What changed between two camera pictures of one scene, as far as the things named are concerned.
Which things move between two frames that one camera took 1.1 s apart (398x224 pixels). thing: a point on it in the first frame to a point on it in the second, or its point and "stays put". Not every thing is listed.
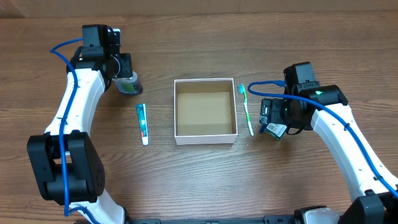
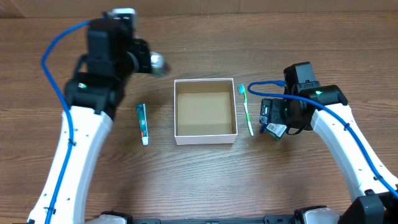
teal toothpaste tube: [142, 110] stays put
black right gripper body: [272, 112] stays put
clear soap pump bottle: [129, 85] to [158, 67]
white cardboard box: [204, 111] stays put
